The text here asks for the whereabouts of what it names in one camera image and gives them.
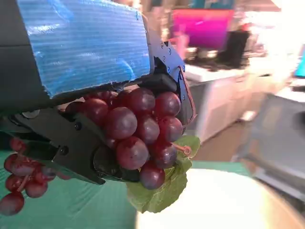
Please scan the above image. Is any green cutting mat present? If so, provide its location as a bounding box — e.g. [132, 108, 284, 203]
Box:
[0, 130, 251, 229]

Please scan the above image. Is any blue lit monitor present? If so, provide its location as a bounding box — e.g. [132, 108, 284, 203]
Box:
[294, 44, 305, 78]

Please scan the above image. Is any white cabinet appliance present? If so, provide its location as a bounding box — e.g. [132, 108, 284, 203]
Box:
[184, 63, 269, 144]

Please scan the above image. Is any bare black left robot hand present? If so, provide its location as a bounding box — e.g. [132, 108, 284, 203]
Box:
[0, 0, 199, 186]

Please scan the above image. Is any blue-grey chair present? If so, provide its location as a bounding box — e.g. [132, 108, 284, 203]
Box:
[235, 92, 305, 202]

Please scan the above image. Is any pink lit monitor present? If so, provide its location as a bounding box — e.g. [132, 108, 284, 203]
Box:
[171, 9, 235, 50]

